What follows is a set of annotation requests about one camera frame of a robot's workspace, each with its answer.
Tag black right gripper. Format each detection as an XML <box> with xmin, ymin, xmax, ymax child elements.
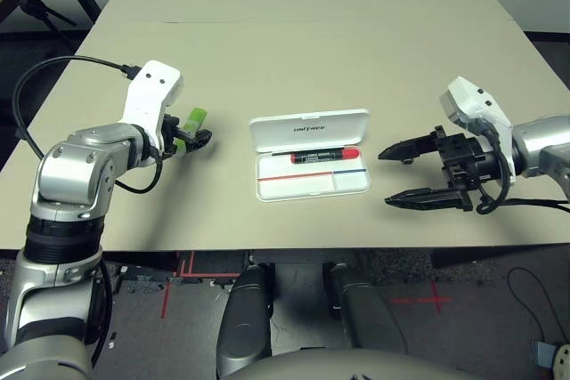
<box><xmin>378</xmin><ymin>125</ymin><xmax>507</xmax><ymax>213</ymax></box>

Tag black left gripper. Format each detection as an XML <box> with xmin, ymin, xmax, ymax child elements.
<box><xmin>160</xmin><ymin>113</ymin><xmax>216</xmax><ymax>157</ymax></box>

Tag green and white eraser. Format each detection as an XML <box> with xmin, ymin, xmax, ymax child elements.
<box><xmin>172</xmin><ymin>106</ymin><xmax>210</xmax><ymax>159</ymax></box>

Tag black marker with red cap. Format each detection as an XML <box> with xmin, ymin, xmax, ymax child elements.
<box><xmin>271</xmin><ymin>146</ymin><xmax>362</xmax><ymax>166</ymax></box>

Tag white hard pencil case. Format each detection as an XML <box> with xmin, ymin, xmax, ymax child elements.
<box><xmin>248</xmin><ymin>107</ymin><xmax>372</xmax><ymax>203</ymax></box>

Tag dark grey right robot leg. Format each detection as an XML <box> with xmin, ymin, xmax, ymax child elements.
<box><xmin>322</xmin><ymin>262</ymin><xmax>409</xmax><ymax>357</ymax></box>

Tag dark grey robot leg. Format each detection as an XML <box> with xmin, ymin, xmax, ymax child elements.
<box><xmin>322</xmin><ymin>262</ymin><xmax>409</xmax><ymax>357</ymax></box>
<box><xmin>215</xmin><ymin>263</ymin><xmax>275</xmax><ymax>379</ymax></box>

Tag dark grey left robot leg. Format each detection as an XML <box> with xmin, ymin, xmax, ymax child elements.
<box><xmin>215</xmin><ymin>263</ymin><xmax>275</xmax><ymax>379</ymax></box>

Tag grey robot torso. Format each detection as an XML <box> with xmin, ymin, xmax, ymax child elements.
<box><xmin>222</xmin><ymin>350</ymin><xmax>486</xmax><ymax>380</ymax></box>

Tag black tripod stand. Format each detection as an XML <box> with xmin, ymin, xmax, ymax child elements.
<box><xmin>0</xmin><ymin>0</ymin><xmax>77</xmax><ymax>50</ymax></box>

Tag blue grey floor box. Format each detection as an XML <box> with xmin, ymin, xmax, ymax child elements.
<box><xmin>531</xmin><ymin>339</ymin><xmax>556</xmax><ymax>366</ymax></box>

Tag beige floor object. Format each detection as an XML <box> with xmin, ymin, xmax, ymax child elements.
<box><xmin>551</xmin><ymin>343</ymin><xmax>570</xmax><ymax>380</ymax></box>

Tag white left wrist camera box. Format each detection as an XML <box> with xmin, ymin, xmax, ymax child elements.
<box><xmin>122</xmin><ymin>60</ymin><xmax>185</xmax><ymax>150</ymax></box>

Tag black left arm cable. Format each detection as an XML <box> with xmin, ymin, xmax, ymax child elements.
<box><xmin>12</xmin><ymin>55</ymin><xmax>162</xmax><ymax>196</ymax></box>

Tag black table frame bar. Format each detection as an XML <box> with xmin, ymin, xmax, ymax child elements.
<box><xmin>247</xmin><ymin>246</ymin><xmax>481</xmax><ymax>268</ymax></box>

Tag thin black floor cable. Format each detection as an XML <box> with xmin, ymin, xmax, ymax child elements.
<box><xmin>507</xmin><ymin>266</ymin><xmax>554</xmax><ymax>342</ymax></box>

